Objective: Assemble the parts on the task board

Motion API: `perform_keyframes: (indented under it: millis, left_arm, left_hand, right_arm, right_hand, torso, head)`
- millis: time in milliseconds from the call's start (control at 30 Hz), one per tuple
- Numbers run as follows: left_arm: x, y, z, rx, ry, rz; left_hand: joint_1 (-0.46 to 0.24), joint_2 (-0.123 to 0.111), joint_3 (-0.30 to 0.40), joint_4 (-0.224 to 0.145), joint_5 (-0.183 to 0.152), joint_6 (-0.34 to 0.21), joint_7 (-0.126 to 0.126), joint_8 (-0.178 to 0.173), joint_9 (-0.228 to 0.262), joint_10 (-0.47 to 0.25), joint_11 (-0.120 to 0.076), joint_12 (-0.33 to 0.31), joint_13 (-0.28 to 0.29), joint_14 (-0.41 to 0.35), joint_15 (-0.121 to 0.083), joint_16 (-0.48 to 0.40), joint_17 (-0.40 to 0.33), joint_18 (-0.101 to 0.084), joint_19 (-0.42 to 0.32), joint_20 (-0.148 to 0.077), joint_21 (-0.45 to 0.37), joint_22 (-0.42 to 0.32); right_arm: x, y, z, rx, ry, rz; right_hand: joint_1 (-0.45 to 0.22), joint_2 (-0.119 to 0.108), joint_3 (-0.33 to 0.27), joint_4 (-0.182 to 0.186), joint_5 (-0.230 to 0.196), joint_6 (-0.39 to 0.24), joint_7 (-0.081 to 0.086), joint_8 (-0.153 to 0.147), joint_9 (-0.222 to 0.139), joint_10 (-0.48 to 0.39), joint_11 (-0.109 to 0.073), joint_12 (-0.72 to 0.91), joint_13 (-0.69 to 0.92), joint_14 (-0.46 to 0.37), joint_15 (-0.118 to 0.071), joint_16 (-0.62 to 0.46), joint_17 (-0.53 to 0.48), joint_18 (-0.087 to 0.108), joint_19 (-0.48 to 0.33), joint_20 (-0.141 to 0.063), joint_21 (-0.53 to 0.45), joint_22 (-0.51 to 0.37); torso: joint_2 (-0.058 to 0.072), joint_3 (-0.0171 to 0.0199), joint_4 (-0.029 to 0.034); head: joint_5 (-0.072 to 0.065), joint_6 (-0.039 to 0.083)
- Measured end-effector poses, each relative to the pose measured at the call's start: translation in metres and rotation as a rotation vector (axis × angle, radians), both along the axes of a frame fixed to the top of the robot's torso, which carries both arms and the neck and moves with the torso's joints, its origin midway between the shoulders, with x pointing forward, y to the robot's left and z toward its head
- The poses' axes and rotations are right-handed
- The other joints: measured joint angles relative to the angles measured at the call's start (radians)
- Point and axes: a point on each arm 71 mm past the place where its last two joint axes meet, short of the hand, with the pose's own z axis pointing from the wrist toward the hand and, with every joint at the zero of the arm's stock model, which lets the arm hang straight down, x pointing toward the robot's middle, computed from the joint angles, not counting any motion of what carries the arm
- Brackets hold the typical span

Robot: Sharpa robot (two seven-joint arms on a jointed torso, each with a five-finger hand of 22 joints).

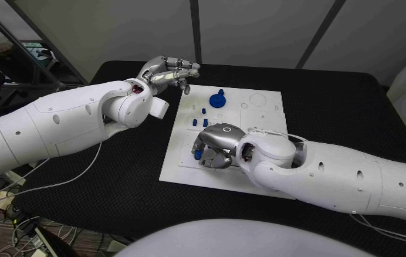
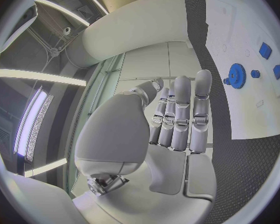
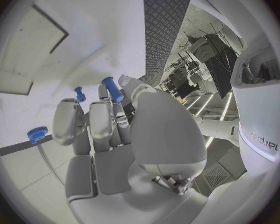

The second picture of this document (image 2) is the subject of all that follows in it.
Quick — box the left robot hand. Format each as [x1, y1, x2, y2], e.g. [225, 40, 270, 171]
[71, 69, 218, 224]

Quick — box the white task board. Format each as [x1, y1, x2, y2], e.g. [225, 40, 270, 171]
[204, 0, 280, 140]

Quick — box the blue gear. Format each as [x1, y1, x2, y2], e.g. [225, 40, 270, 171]
[228, 63, 247, 90]

